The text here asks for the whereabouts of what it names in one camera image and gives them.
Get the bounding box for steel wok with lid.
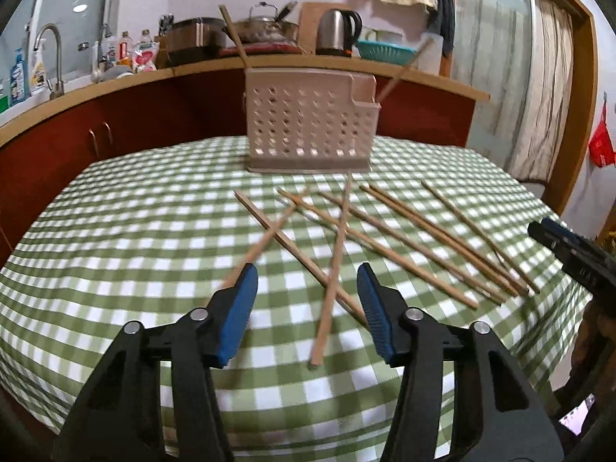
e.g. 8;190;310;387
233;0;299;45

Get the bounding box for red hanging bag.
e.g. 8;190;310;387
588;101;615;168

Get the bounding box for dark metal pot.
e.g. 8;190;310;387
166;17;226;66

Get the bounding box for white plastic jug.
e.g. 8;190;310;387
415;32;444;75

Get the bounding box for wooden chopstick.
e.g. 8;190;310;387
349;200;506;305
278;189;479;310
376;38;433;104
309;172;353;367
421;181;540;293
360;185;528;296
221;187;310;291
218;4;252;71
365;184;531;295
234;191;370;328

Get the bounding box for white enamel bowl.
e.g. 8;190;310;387
362;28;403;45

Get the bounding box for red kitchen cabinets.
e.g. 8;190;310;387
1;70;476;260

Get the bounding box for wooden cutting board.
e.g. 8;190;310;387
298;2;350;54

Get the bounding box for beige perforated utensil holder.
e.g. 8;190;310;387
244;68;380;173

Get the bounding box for blue detergent bottle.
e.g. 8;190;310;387
10;48;28;105

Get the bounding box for white spray bottle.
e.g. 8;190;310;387
29;38;47;94

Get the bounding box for wooden countertop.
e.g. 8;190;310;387
1;54;491;145

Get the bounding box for glass sliding door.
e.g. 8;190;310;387
452;0;534;169

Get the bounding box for stainless electric kettle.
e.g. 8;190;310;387
315;8;362;57

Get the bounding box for red white packet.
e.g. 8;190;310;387
132;42;159;74

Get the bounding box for dark hanging cloth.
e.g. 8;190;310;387
427;0;455;57

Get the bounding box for teal plastic colander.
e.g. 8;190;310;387
355;40;417;66

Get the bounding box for window with frosted glass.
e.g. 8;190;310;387
1;0;105;81

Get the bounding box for chrome sink faucet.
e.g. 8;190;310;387
32;22;66;100

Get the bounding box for green checkered tablecloth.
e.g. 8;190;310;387
1;137;590;461

